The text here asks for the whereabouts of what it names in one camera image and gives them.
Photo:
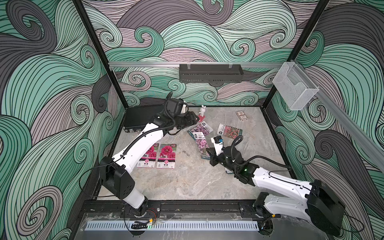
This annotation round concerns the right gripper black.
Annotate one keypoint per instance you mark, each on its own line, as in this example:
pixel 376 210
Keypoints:
pixel 213 157

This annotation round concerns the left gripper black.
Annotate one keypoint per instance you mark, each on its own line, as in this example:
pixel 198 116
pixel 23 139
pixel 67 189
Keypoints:
pixel 190 120

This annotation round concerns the purple flower seed packet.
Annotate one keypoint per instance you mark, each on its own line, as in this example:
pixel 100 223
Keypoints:
pixel 201 129

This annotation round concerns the white back seed packet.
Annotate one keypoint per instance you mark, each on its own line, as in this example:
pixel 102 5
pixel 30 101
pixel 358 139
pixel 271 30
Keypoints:
pixel 202 144

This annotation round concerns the hollyhock seed packet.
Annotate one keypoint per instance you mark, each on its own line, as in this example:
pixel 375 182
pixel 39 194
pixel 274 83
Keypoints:
pixel 148 160
pixel 167 157

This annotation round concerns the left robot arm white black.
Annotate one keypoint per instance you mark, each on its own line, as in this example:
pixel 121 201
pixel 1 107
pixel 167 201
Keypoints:
pixel 115 172

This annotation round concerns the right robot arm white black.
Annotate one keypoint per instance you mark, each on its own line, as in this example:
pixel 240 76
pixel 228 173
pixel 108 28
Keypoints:
pixel 311 201

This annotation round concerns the red flower seed packet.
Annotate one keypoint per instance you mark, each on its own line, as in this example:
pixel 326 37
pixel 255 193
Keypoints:
pixel 229 132

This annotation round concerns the small seed packet far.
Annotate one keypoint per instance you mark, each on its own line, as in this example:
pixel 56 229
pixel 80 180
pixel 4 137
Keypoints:
pixel 242 116

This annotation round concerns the white rabbit figurine pink base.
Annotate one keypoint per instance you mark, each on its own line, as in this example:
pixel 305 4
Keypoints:
pixel 202 113

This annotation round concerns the black aluminium briefcase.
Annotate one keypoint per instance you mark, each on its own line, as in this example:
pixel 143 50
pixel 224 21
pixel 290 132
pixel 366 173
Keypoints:
pixel 137 118

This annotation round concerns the black wall tray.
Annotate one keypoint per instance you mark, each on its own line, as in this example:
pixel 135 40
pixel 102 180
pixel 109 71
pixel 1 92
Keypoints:
pixel 212 74

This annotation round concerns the aluminium wall rail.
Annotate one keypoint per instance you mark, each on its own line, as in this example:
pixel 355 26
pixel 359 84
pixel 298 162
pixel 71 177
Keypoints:
pixel 140 64

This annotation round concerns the clear acrylic wall holder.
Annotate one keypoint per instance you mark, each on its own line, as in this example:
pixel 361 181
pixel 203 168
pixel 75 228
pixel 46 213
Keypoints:
pixel 294 85

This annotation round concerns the black front rail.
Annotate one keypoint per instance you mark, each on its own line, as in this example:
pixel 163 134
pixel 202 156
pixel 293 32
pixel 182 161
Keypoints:
pixel 169 208

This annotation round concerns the white slotted cable duct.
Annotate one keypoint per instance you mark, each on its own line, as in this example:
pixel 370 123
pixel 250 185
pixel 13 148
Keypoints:
pixel 175 226

